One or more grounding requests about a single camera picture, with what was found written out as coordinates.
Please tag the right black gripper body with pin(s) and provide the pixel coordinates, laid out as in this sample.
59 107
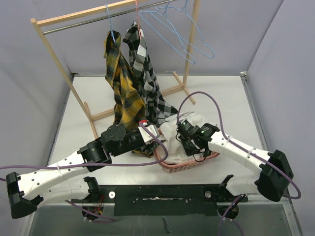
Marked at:
190 148

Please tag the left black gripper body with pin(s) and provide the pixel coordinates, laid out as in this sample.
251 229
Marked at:
144 147

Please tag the pink plastic laundry basket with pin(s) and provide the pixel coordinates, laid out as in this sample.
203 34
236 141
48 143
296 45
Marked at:
182 166

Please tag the black white checked shirt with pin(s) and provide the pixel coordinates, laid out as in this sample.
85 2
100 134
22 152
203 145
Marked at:
157 109

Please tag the light blue wire hanger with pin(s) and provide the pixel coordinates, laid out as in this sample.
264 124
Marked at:
187 44

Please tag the pink hanger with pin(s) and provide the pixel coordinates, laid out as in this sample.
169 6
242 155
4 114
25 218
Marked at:
138 19

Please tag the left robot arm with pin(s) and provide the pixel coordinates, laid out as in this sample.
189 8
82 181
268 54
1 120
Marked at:
46 185

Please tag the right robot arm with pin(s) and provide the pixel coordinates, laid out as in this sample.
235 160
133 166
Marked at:
271 171

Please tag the yellow plaid shirt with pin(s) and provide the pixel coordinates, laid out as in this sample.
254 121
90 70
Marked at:
125 98

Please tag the blue hanger of yellow shirt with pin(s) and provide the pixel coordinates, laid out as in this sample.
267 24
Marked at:
110 22

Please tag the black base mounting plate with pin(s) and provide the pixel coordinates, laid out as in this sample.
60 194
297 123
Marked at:
162 200

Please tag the metal hanging rod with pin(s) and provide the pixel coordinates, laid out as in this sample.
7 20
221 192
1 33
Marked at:
92 11

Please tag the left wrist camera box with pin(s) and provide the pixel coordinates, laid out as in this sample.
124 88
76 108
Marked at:
148 131

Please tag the wooden clothes rack frame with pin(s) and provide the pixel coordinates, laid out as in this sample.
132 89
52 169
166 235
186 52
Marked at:
181 86

